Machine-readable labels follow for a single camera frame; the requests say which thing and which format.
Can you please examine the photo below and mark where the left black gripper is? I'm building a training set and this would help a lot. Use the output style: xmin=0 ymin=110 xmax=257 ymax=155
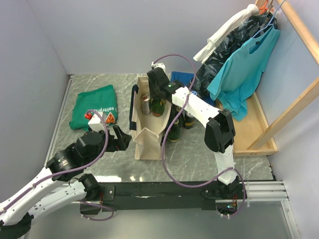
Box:
xmin=85 ymin=124 xmax=132 ymax=166

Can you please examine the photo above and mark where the red top drink can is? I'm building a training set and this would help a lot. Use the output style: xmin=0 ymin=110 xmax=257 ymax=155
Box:
xmin=141 ymin=94 xmax=152 ymax=115

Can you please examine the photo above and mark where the green glass bottle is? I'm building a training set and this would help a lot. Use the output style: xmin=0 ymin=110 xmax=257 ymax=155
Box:
xmin=151 ymin=98 xmax=164 ymax=117
xmin=178 ymin=113 xmax=185 ymax=129
xmin=167 ymin=119 xmax=180 ymax=142

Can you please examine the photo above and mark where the silver top can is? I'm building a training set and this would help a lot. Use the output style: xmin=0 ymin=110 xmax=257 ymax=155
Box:
xmin=183 ymin=112 xmax=195 ymax=129

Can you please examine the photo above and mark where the beige canvas tote bag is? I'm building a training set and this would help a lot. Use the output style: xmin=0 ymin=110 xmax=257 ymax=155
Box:
xmin=129 ymin=76 xmax=172 ymax=160

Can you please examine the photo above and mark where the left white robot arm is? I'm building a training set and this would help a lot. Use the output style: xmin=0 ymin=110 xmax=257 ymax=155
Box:
xmin=0 ymin=125 xmax=132 ymax=239

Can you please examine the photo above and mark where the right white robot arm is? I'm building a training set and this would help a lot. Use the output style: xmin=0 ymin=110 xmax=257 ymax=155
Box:
xmin=147 ymin=68 xmax=240 ymax=198

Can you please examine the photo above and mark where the blue folded cloth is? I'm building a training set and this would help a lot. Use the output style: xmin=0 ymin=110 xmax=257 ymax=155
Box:
xmin=171 ymin=71 xmax=215 ymax=108

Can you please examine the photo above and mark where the green folded t-shirt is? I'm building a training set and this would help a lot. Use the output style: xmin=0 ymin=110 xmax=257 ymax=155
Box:
xmin=69 ymin=85 xmax=118 ymax=131

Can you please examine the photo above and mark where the turquoise hanging t-shirt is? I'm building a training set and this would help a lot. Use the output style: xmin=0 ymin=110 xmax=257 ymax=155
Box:
xmin=207 ymin=27 xmax=280 ymax=121

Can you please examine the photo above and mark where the dark patterned hanging garment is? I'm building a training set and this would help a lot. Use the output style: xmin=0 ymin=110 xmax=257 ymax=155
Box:
xmin=191 ymin=13 xmax=277 ymax=96

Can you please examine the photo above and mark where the wooden clothes rack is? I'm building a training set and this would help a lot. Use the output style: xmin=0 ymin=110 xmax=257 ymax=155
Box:
xmin=234 ymin=0 xmax=319 ymax=156

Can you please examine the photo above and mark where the white hanging garment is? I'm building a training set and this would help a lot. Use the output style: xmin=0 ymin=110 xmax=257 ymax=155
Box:
xmin=193 ymin=4 xmax=259 ymax=64

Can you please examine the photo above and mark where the blue clothes hanger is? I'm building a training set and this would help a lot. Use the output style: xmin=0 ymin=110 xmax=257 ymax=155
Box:
xmin=251 ymin=0 xmax=287 ymax=39

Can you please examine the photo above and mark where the orange clothes hanger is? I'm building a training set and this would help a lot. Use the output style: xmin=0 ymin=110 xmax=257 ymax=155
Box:
xmin=255 ymin=0 xmax=273 ymax=14

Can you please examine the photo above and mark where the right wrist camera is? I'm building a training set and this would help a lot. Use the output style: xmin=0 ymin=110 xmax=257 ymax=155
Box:
xmin=151 ymin=62 xmax=166 ymax=72

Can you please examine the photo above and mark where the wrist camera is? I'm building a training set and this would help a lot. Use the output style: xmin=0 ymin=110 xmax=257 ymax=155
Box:
xmin=84 ymin=112 xmax=105 ymax=132
xmin=151 ymin=62 xmax=166 ymax=72

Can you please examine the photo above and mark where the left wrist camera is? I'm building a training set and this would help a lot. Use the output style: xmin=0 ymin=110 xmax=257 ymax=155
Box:
xmin=84 ymin=112 xmax=105 ymax=132

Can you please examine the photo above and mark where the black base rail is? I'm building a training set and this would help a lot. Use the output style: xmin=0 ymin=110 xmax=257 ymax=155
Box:
xmin=85 ymin=181 xmax=247 ymax=211

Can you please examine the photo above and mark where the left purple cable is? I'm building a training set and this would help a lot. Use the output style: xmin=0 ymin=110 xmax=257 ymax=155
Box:
xmin=0 ymin=109 xmax=117 ymax=222

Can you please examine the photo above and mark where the purple cable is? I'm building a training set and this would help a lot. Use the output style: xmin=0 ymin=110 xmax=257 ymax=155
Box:
xmin=0 ymin=109 xmax=117 ymax=222
xmin=152 ymin=53 xmax=246 ymax=218

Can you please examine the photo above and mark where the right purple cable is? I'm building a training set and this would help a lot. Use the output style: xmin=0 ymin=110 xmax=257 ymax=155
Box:
xmin=152 ymin=53 xmax=246 ymax=218

